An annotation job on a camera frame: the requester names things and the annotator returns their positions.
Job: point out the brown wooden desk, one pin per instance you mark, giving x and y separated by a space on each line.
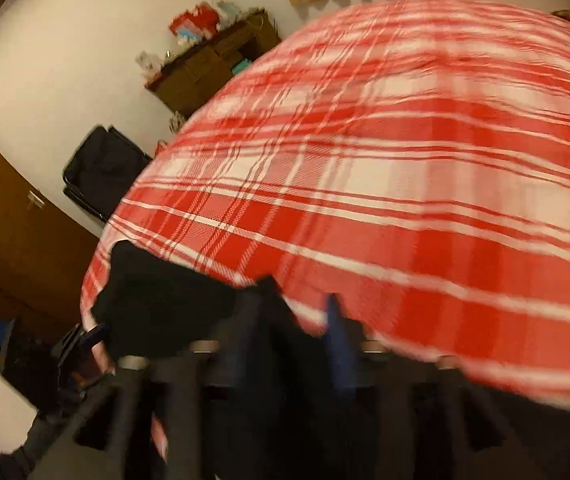
205 62

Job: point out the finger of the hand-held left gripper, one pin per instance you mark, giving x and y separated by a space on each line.
87 340

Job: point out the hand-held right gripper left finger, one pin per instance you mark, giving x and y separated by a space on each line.
252 332

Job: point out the red plaid blanket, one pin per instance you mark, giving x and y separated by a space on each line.
390 185

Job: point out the black suitcase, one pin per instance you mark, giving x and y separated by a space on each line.
105 170

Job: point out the red plastic bag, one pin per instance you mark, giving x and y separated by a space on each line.
195 20

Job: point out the black pants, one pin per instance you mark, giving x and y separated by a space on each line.
165 295

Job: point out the brown wooden door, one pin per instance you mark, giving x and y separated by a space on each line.
20 250

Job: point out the teal box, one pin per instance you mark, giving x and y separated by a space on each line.
242 65

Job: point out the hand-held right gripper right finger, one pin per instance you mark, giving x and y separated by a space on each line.
339 332

